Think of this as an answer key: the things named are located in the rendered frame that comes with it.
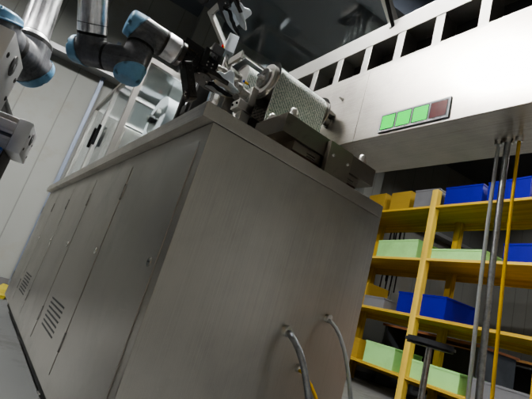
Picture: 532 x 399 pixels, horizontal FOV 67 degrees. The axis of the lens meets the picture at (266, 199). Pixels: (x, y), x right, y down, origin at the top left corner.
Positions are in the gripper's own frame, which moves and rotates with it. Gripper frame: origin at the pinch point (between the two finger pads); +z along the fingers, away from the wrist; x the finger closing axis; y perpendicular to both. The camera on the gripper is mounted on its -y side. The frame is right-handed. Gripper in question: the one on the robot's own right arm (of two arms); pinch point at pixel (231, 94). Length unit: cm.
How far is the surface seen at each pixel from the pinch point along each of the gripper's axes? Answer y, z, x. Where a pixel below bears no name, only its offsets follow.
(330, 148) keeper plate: -9.6, 26.2, -21.8
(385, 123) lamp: 9, 45, -23
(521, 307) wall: 62, 679, 188
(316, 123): 8.9, 34.9, -0.1
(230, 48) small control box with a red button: 54, 16, 58
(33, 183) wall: -3, -18, 375
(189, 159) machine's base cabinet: -32.0, -13.2, -20.5
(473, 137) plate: 5, 57, -47
